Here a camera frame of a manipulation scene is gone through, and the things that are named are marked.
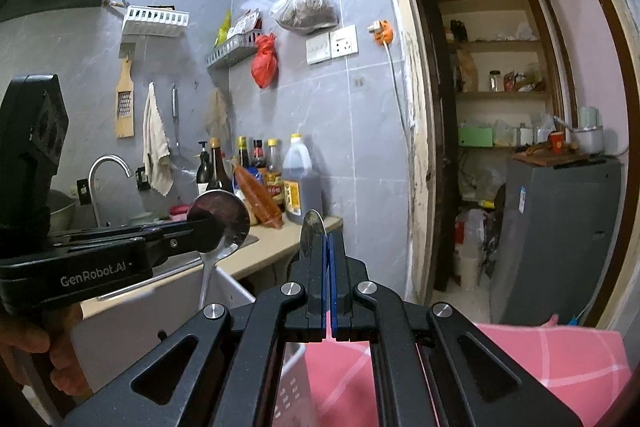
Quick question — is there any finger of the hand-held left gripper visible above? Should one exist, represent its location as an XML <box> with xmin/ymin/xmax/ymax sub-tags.
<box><xmin>47</xmin><ymin>214</ymin><xmax>213</xmax><ymax>269</ymax></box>

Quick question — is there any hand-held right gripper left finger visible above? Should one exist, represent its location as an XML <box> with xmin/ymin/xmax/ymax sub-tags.
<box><xmin>62</xmin><ymin>232</ymin><xmax>332</xmax><ymax>427</ymax></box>

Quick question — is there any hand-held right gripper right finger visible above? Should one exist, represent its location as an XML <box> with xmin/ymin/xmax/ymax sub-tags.
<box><xmin>326</xmin><ymin>231</ymin><xmax>585</xmax><ymax>427</ymax></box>

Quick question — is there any metal ladle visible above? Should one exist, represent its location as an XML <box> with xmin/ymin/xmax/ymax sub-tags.
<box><xmin>186</xmin><ymin>189</ymin><xmax>252</xmax><ymax>312</ymax></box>

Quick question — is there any silver metal spoon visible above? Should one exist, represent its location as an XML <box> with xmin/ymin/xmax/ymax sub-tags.
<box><xmin>299</xmin><ymin>209</ymin><xmax>327</xmax><ymax>264</ymax></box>

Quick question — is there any white plastic utensil holder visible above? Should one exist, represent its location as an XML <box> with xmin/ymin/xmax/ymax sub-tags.
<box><xmin>200</xmin><ymin>264</ymin><xmax>311</xmax><ymax>427</ymax></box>

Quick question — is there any person's left hand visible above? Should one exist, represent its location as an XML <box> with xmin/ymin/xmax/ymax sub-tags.
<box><xmin>0</xmin><ymin>302</ymin><xmax>95</xmax><ymax>399</ymax></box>

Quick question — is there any steel sink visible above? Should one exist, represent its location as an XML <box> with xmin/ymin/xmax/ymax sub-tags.
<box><xmin>50</xmin><ymin>207</ymin><xmax>261</xmax><ymax>303</ymax></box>

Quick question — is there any tall brown sauce bottle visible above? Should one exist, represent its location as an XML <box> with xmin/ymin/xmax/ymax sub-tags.
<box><xmin>207</xmin><ymin>137</ymin><xmax>234</xmax><ymax>194</ymax></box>

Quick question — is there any chrome faucet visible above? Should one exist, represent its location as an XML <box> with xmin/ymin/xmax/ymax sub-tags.
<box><xmin>87</xmin><ymin>155</ymin><xmax>133</xmax><ymax>228</ymax></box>

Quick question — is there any red sauce packet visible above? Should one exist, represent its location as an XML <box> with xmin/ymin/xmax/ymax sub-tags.
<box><xmin>232</xmin><ymin>164</ymin><xmax>285</xmax><ymax>228</ymax></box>

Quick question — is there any white hanging towel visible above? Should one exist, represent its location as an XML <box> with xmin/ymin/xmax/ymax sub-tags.
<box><xmin>142</xmin><ymin>82</ymin><xmax>175</xmax><ymax>196</ymax></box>

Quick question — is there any large cooking wine jug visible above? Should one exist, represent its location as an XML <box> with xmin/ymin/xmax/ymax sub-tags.
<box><xmin>281</xmin><ymin>133</ymin><xmax>325</xmax><ymax>226</ymax></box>

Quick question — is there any white plastic canister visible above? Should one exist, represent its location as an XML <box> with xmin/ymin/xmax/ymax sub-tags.
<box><xmin>454</xmin><ymin>209</ymin><xmax>488</xmax><ymax>293</ymax></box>

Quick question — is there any beige hanging cloth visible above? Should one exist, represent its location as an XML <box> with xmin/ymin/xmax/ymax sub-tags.
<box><xmin>205</xmin><ymin>87</ymin><xmax>232</xmax><ymax>142</ymax></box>

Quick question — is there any wooden grater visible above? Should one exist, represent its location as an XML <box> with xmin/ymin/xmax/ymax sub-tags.
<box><xmin>115</xmin><ymin>54</ymin><xmax>136</xmax><ymax>139</ymax></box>

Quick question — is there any dark brown door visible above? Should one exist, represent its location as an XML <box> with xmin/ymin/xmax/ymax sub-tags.
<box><xmin>414</xmin><ymin>0</ymin><xmax>458</xmax><ymax>293</ymax></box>

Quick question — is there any pink checked tablecloth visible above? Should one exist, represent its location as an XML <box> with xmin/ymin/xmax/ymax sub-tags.
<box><xmin>280</xmin><ymin>312</ymin><xmax>628</xmax><ymax>427</ymax></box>

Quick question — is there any red plastic bag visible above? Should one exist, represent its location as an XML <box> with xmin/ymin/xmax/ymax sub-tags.
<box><xmin>251</xmin><ymin>33</ymin><xmax>278</xmax><ymax>89</ymax></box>

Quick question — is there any green box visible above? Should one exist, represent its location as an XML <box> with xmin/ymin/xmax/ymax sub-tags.
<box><xmin>457</xmin><ymin>126</ymin><xmax>495</xmax><ymax>148</ymax></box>

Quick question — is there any dark grey cabinet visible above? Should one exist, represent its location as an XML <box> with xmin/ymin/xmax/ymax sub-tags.
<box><xmin>490</xmin><ymin>154</ymin><xmax>623</xmax><ymax>328</ymax></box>

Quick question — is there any yellow packet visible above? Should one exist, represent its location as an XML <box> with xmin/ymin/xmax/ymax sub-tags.
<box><xmin>215</xmin><ymin>9</ymin><xmax>233</xmax><ymax>48</ymax></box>

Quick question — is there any wooden cutting board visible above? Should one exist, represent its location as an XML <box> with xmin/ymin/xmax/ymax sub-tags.
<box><xmin>515</xmin><ymin>147</ymin><xmax>591</xmax><ymax>168</ymax></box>

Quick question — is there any orange plug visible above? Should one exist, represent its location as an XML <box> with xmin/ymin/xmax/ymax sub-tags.
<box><xmin>367</xmin><ymin>19</ymin><xmax>396</xmax><ymax>48</ymax></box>

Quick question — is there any wooden shelf unit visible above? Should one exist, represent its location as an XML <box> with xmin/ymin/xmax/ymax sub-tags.
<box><xmin>435</xmin><ymin>0</ymin><xmax>568</xmax><ymax>293</ymax></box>

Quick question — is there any grey wall rack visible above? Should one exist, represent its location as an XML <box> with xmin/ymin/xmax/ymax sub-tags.
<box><xmin>206</xmin><ymin>29</ymin><xmax>263</xmax><ymax>68</ymax></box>

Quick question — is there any white wall rack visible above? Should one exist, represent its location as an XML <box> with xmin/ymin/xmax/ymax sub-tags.
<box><xmin>122</xmin><ymin>5</ymin><xmax>191</xmax><ymax>38</ymax></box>

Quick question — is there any white cable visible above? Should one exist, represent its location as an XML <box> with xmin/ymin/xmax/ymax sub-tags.
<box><xmin>382</xmin><ymin>44</ymin><xmax>418</xmax><ymax>130</ymax></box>

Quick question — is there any white wall switch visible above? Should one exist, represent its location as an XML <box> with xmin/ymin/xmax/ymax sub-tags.
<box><xmin>305</xmin><ymin>33</ymin><xmax>332</xmax><ymax>66</ymax></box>

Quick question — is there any white door frame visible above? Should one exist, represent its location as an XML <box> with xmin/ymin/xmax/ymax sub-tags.
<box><xmin>370</xmin><ymin>0</ymin><xmax>640</xmax><ymax>333</ymax></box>

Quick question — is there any white wall socket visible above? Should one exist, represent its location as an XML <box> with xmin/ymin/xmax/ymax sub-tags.
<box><xmin>330</xmin><ymin>24</ymin><xmax>359</xmax><ymax>58</ymax></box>

